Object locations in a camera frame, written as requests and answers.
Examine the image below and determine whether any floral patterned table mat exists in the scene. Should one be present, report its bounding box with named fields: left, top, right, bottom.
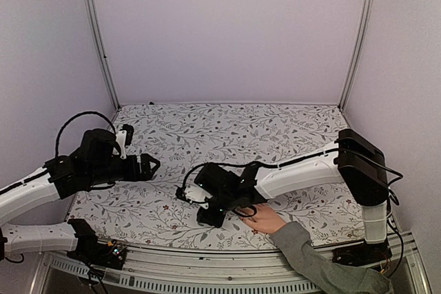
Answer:
left=68, top=104, right=347, bottom=251

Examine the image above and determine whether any grey sleeved forearm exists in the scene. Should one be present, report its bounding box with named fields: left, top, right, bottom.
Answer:
left=270, top=222, right=393, bottom=293

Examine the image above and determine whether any slotted metal front rail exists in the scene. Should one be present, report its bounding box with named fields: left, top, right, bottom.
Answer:
left=30, top=238, right=431, bottom=294

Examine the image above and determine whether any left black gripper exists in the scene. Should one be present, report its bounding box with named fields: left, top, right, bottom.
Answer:
left=88, top=152, right=161, bottom=186

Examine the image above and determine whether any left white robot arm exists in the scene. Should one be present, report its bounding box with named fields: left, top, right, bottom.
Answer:
left=1, top=125, right=161, bottom=265

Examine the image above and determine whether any right aluminium frame post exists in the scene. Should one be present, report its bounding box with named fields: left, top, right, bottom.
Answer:
left=338, top=0, right=374, bottom=113

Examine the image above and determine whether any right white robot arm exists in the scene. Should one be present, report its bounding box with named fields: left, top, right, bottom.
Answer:
left=183, top=129, right=389, bottom=264

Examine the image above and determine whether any left black looped cable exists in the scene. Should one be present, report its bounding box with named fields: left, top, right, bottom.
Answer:
left=54, top=111, right=118, bottom=160

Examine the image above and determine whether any left aluminium frame post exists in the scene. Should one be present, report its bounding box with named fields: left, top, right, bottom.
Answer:
left=84, top=0, right=121, bottom=111

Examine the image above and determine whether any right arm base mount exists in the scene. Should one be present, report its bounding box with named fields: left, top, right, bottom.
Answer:
left=332, top=240, right=392, bottom=266

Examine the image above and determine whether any right black looped cable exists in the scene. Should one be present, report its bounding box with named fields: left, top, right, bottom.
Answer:
left=181, top=161, right=263, bottom=191

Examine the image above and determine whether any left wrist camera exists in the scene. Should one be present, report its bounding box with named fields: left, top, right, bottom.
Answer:
left=113, top=124, right=134, bottom=160

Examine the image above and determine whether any person's bare hand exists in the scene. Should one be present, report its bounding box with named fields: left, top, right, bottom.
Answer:
left=239, top=204, right=287, bottom=234

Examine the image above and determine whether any aluminium frame post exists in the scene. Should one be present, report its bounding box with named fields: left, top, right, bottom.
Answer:
left=338, top=0, right=374, bottom=113
left=84, top=0, right=121, bottom=111

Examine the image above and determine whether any black looped cable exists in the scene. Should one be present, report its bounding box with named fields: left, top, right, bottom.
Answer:
left=54, top=111, right=118, bottom=160
left=181, top=161, right=263, bottom=191

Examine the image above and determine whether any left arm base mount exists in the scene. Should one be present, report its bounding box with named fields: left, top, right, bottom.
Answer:
left=67, top=219, right=127, bottom=270

